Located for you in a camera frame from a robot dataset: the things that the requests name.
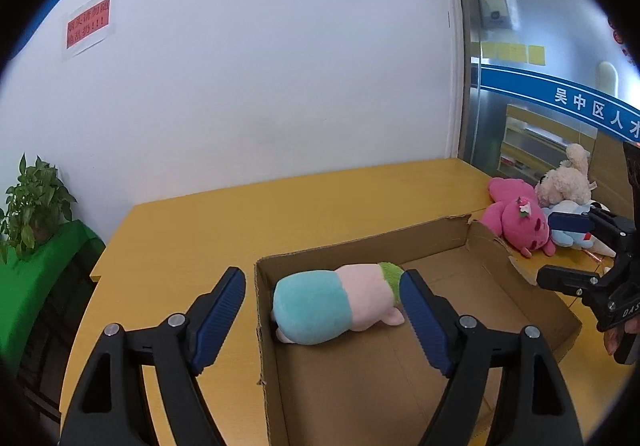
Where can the beige plush toy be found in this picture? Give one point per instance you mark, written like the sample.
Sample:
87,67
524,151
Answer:
565,181

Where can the green cabinet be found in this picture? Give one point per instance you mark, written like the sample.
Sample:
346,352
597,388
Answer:
30,286

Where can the green potted plant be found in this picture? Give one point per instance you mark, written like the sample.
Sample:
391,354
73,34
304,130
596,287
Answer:
35,196

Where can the blue banner strip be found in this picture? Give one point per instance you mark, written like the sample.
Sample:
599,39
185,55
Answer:
525,83

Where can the red wall notice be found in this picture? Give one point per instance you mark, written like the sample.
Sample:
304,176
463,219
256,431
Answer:
87,28

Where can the white plush toy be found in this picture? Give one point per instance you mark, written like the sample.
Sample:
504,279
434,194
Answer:
598,246

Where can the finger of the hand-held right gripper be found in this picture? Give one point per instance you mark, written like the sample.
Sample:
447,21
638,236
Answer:
565,280
570,223

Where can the wooden desktop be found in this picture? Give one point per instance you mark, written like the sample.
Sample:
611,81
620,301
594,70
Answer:
200,226

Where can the person's right hand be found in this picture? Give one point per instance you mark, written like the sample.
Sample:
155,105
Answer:
612,342

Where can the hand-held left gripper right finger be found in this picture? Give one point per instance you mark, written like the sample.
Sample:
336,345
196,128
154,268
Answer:
422,316

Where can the red window decoration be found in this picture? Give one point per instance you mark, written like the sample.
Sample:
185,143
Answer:
617,33

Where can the teal and pink plush toy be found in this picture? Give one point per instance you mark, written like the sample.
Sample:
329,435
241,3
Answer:
310,306

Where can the row of yellow sticky notes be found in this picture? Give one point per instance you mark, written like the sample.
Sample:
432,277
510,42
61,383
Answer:
505,52

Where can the brown cardboard box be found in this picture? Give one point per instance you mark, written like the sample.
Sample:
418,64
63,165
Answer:
350,391

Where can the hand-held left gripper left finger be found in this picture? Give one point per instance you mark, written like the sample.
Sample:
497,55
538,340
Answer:
220,316

